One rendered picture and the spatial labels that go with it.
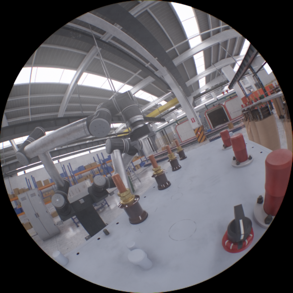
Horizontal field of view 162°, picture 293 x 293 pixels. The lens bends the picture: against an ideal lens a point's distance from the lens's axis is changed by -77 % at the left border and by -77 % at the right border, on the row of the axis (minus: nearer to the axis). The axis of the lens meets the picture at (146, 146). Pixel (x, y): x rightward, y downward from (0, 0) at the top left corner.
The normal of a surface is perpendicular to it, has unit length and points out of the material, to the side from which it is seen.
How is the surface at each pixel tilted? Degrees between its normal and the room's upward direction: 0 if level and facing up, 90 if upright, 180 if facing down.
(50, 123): 90
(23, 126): 90
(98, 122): 128
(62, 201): 64
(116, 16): 180
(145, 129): 90
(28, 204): 90
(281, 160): 4
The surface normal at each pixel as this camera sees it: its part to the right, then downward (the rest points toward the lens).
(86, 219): 0.71, -0.34
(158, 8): 0.48, 0.87
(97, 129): 0.25, 0.64
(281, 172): -0.84, 0.34
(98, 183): 0.41, -0.69
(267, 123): -0.51, 0.20
